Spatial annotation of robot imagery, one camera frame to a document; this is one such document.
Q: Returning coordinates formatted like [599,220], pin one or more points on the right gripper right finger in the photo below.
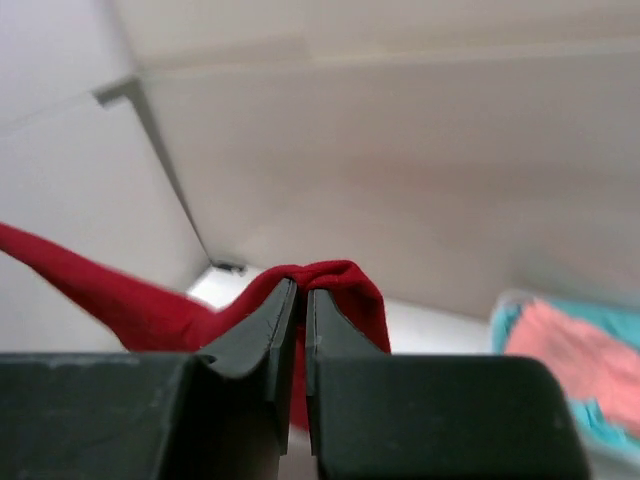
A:
[375,415]

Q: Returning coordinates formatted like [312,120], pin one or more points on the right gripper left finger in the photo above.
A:
[219,413]

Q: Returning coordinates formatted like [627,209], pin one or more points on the red t shirt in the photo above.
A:
[146,317]

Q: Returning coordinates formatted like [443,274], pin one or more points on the pink t shirt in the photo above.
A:
[596,371]

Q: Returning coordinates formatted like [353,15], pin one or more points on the teal t shirt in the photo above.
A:
[620,323]

